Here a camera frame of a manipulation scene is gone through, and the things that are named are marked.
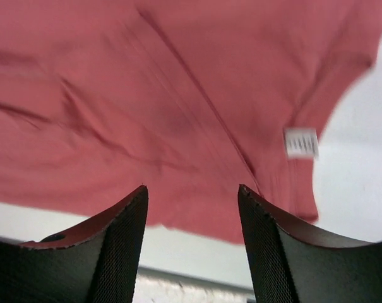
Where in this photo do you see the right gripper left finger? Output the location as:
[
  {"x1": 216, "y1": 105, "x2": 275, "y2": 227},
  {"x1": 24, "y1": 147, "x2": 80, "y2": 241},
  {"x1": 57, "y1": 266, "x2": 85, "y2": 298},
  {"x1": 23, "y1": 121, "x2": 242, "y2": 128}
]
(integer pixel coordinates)
[{"x1": 0, "y1": 186, "x2": 148, "y2": 303}]

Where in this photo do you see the salmon pink t shirt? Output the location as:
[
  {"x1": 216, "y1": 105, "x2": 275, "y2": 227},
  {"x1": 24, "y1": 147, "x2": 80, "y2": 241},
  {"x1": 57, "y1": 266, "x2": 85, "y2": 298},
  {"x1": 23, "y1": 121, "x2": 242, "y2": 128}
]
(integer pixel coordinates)
[{"x1": 0, "y1": 1, "x2": 382, "y2": 244}]

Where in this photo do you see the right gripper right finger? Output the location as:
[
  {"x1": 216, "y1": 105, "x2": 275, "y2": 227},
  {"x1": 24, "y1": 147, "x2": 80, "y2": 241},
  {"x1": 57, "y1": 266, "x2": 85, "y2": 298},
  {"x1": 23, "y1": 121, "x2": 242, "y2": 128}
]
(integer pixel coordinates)
[{"x1": 238, "y1": 185, "x2": 382, "y2": 303}]

